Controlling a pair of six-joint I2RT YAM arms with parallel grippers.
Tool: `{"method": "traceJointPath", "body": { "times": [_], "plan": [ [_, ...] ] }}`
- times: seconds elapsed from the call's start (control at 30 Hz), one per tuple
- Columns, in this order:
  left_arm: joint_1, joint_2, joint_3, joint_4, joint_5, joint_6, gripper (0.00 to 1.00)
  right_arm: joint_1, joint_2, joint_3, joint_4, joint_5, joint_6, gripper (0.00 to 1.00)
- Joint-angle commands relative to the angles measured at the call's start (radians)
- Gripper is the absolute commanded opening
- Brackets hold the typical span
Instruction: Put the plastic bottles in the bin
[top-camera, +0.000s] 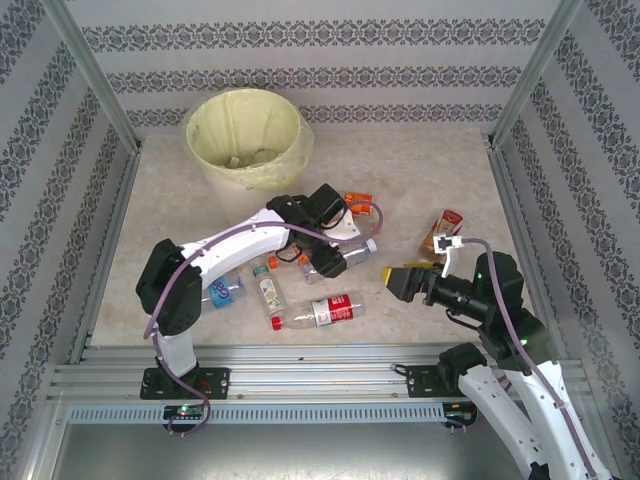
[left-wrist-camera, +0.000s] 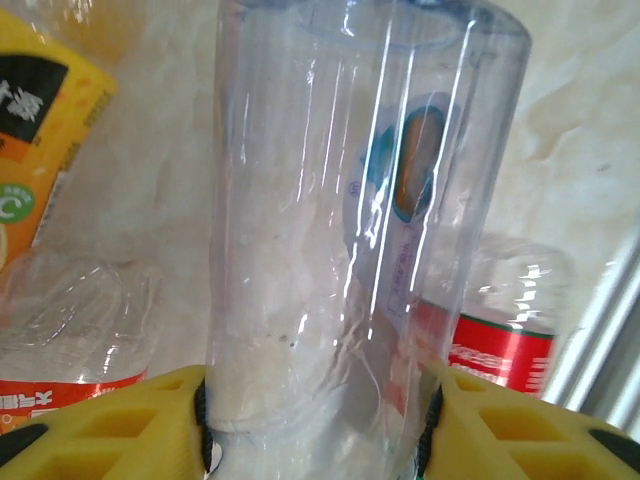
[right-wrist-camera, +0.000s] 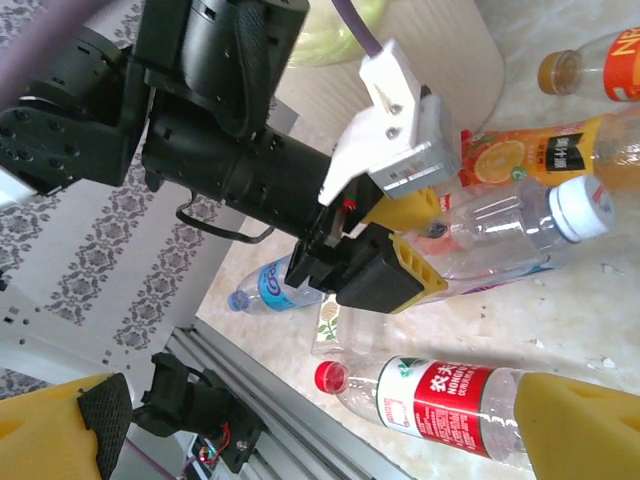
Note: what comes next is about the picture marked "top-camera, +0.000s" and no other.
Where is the crushed clear water bottle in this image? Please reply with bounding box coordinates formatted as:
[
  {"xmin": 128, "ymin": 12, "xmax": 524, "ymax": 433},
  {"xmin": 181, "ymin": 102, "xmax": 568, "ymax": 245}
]
[{"xmin": 301, "ymin": 238, "xmax": 379, "ymax": 285}]

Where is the orange label bottle brown cap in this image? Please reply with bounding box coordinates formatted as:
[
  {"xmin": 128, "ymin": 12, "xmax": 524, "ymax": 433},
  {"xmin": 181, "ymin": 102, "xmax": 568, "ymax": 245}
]
[{"xmin": 343, "ymin": 191, "xmax": 375, "ymax": 216}]

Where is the small clear bottle orange cap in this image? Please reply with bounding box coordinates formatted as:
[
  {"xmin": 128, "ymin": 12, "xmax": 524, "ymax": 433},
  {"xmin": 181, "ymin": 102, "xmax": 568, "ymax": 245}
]
[{"xmin": 267, "ymin": 251, "xmax": 314, "ymax": 270}]

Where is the small bottle green cap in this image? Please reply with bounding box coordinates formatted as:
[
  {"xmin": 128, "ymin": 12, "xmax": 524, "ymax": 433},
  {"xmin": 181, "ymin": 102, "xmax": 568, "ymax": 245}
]
[{"xmin": 251, "ymin": 264, "xmax": 290, "ymax": 315}]

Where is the clear bottle small green label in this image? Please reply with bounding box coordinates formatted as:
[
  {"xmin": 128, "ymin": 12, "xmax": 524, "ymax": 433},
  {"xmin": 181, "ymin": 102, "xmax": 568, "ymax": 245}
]
[{"xmin": 249, "ymin": 143, "xmax": 280, "ymax": 164}]

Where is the large clear bottle blue label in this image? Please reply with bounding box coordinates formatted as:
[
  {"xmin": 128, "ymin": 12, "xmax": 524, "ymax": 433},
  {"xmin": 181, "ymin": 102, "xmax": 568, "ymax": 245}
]
[{"xmin": 198, "ymin": 276, "xmax": 245, "ymax": 310}]

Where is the yellow-lined waste bin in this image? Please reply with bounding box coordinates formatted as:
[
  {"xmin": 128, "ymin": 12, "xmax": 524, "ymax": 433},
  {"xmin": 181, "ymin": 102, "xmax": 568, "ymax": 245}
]
[{"xmin": 185, "ymin": 87, "xmax": 316, "ymax": 191}]

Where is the clear bottle red white label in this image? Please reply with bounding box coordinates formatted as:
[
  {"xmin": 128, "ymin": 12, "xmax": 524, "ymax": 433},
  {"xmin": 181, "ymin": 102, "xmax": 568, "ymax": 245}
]
[{"xmin": 271, "ymin": 293, "xmax": 365, "ymax": 332}]

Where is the grey metal base panel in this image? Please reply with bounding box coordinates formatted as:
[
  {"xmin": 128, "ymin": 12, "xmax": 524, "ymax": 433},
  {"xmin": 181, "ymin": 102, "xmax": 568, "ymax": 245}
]
[{"xmin": 49, "ymin": 422, "xmax": 526, "ymax": 480}]

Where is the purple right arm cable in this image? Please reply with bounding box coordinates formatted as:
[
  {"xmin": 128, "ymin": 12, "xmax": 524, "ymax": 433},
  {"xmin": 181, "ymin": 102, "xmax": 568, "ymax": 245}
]
[{"xmin": 460, "ymin": 237, "xmax": 599, "ymax": 480}]

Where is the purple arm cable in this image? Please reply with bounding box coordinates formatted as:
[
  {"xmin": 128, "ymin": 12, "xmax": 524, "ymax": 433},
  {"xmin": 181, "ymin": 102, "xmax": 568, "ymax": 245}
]
[
  {"xmin": 143, "ymin": 201, "xmax": 385, "ymax": 439},
  {"xmin": 460, "ymin": 237, "xmax": 599, "ymax": 480}
]

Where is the aluminium side rail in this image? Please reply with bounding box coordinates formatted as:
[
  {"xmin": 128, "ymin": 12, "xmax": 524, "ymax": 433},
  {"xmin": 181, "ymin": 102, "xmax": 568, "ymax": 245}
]
[
  {"xmin": 487, "ymin": 142, "xmax": 586, "ymax": 361},
  {"xmin": 67, "ymin": 147, "xmax": 144, "ymax": 366}
]

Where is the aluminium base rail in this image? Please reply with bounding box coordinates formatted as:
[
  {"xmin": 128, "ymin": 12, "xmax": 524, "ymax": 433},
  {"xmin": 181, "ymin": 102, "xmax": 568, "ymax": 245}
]
[{"xmin": 47, "ymin": 343, "xmax": 586, "ymax": 401}]

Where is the grey slotted cable duct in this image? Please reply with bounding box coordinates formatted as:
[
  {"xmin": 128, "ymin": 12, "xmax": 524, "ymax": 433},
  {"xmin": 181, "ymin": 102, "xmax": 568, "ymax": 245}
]
[{"xmin": 67, "ymin": 402, "xmax": 447, "ymax": 426}]

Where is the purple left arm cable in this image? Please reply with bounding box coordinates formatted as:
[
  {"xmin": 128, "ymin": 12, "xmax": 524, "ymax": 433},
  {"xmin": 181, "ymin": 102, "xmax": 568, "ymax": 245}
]
[{"xmin": 143, "ymin": 201, "xmax": 385, "ymax": 439}]

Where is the aluminium frame post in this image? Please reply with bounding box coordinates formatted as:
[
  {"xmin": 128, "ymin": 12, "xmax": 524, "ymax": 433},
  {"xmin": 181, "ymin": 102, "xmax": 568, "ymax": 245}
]
[
  {"xmin": 42, "ymin": 0, "xmax": 144, "ymax": 151},
  {"xmin": 489, "ymin": 0, "xmax": 586, "ymax": 149}
]

